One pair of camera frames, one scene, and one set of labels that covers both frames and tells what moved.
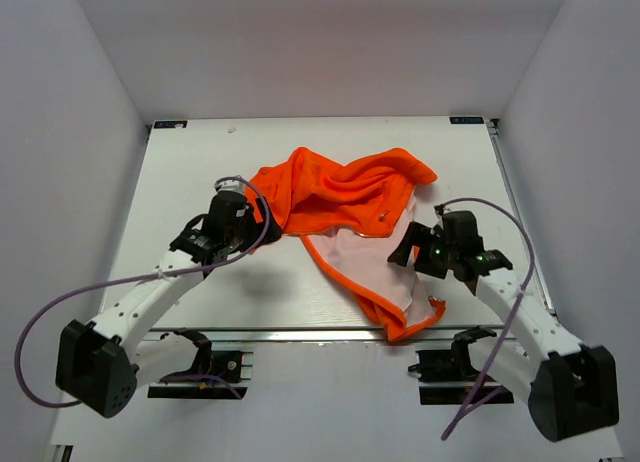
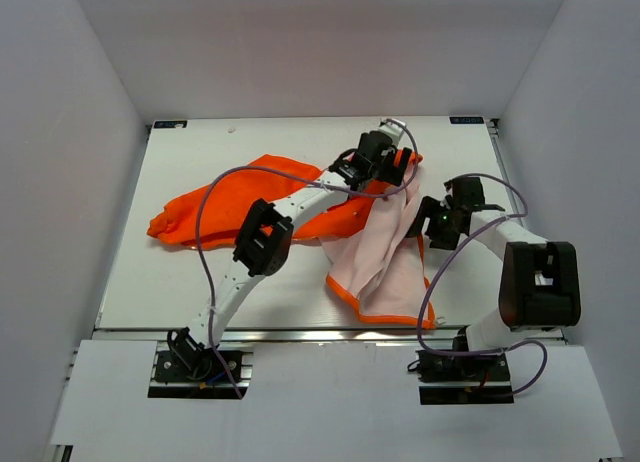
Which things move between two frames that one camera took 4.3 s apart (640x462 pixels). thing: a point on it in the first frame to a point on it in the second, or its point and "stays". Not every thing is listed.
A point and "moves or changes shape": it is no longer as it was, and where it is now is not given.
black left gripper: (257, 229) to (392, 173)
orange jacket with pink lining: (350, 215) moves or changes shape
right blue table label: (467, 120) stays
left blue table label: (166, 124) stays
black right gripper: (402, 254) to (431, 206)
